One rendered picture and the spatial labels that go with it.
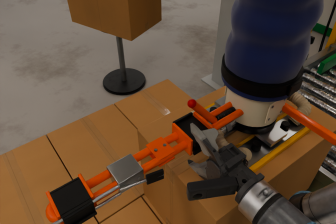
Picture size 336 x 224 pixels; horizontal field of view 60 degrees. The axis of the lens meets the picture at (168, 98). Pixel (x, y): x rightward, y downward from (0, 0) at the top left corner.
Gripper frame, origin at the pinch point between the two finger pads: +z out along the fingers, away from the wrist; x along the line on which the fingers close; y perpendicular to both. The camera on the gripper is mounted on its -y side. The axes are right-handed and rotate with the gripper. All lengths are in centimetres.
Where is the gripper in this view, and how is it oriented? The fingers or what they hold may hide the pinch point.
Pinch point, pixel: (186, 143)
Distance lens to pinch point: 78.9
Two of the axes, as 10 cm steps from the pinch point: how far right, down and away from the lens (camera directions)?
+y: 8.0, -3.9, 4.6
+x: 0.0, -7.6, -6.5
